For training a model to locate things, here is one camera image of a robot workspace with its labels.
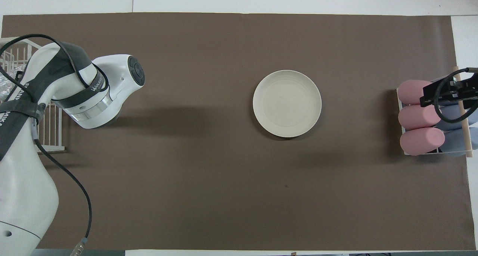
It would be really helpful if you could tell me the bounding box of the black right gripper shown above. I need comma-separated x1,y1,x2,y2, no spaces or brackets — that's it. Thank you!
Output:
420,72,478,112

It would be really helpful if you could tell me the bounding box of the silver mesh sponge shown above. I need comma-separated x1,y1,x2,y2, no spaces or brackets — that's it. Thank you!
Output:
0,70,24,102

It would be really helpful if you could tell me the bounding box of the cream round plate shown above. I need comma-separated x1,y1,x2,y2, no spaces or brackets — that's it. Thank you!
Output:
252,69,322,138

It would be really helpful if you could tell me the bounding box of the brown table mat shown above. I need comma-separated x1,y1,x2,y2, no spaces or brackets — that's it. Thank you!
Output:
0,12,472,251

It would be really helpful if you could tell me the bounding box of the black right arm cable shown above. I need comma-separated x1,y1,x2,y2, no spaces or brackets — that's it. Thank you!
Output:
433,67,478,123

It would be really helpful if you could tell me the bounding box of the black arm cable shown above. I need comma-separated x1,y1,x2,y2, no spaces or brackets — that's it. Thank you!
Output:
0,34,109,256
433,67,478,123

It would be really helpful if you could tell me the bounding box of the cup holder with wooden handle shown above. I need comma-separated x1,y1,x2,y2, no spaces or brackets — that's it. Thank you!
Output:
396,66,475,159

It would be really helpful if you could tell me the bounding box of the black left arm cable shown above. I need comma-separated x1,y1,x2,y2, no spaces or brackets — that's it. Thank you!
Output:
0,34,109,256

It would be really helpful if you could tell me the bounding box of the white wire dish rack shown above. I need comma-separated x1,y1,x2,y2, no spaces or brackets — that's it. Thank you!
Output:
0,37,66,153

